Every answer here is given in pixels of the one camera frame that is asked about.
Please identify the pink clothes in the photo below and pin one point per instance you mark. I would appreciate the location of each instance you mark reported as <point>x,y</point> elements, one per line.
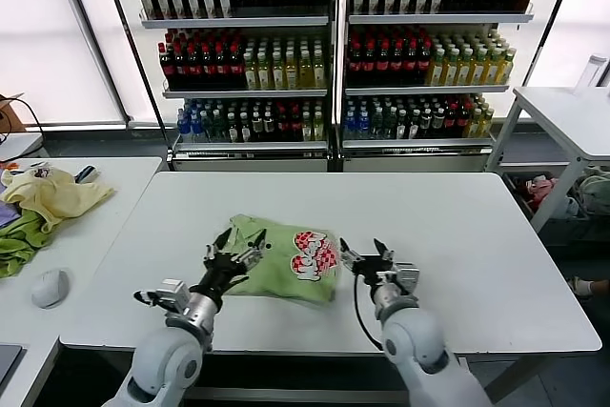
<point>541,190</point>

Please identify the dark window frame bar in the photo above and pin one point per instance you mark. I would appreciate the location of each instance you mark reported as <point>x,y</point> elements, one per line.
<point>95,37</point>
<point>551,21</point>
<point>133,45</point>

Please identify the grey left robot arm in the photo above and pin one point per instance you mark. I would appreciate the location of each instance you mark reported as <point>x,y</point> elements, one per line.
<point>167,354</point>

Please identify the purple cloth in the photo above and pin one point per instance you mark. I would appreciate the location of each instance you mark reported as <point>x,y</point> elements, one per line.
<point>6,214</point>

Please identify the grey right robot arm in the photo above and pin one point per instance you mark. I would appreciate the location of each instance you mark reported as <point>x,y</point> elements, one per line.
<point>419,340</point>

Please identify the grey drinks shelf unit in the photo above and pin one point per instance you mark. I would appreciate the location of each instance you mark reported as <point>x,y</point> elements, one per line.
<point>429,20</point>
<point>238,23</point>

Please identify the white computer mouse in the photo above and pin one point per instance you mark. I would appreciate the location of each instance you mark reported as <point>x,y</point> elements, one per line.
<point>50,289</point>

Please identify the small dark bottle grey label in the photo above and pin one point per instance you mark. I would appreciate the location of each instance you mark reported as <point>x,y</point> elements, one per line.
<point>437,123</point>
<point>257,127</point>
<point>269,127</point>
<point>425,123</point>

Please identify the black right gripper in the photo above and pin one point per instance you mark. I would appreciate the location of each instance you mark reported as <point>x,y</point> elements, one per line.
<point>379,273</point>

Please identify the yellow juice bottle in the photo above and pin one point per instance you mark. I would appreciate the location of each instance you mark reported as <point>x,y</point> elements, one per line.
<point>318,74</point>
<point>464,72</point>
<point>291,75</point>
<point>264,75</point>
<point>478,71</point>
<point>250,75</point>
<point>436,73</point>
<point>318,129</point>
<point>506,69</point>
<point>278,75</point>
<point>474,126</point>
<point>451,72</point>
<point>486,125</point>
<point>305,75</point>
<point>492,71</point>
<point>307,129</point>

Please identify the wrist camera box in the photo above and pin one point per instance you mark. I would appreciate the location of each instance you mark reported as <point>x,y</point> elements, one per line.
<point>174,292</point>
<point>409,277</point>

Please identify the pale yellow garment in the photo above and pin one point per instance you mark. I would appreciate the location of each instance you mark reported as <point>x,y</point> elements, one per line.
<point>62,197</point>

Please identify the brown cardboard box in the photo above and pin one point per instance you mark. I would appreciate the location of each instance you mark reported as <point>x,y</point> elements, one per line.
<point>12,116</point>

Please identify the small black white device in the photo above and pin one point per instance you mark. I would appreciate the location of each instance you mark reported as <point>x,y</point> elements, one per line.
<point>87,175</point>

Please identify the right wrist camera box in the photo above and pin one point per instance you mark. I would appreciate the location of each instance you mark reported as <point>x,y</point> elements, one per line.
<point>409,277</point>

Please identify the small tea bottle white label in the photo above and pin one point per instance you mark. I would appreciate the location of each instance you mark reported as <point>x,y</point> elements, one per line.
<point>401,127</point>
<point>245,130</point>
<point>413,127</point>
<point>232,130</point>

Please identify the blue water bottle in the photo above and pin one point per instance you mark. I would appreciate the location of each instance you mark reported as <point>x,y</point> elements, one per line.
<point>351,127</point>
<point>363,127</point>
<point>183,129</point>
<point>196,129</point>

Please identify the lime green cloth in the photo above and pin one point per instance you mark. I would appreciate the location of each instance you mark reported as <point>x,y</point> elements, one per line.
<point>19,240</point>

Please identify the light green t-shirt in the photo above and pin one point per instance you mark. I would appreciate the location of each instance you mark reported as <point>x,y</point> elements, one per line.
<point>271,273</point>

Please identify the dark grey tablet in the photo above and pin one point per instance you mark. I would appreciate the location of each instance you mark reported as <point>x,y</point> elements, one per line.
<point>9,361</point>

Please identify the pale green bag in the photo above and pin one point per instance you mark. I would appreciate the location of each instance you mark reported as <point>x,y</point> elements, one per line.
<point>595,192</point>

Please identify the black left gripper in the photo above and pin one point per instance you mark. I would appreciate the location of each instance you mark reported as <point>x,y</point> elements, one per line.
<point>220,276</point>

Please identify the green tinted water bottle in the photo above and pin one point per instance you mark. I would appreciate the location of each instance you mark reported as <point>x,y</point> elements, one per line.
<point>218,128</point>
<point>376,125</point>
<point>390,125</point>
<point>207,129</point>

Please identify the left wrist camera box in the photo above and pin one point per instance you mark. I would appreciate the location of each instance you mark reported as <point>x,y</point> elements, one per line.
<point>174,292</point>

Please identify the white side table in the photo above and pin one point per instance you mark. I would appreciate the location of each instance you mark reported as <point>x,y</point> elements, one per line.
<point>555,197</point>

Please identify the cola bottle red cap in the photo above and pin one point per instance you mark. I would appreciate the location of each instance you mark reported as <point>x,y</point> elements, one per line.
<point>423,66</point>
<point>354,66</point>
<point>295,128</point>
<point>220,69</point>
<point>207,69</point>
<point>450,123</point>
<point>462,123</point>
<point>368,66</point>
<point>166,71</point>
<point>179,71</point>
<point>410,66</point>
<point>396,66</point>
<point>234,68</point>
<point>193,71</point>
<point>382,66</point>
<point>282,128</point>

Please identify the black storage bin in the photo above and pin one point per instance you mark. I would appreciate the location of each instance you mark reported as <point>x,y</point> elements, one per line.
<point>519,207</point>

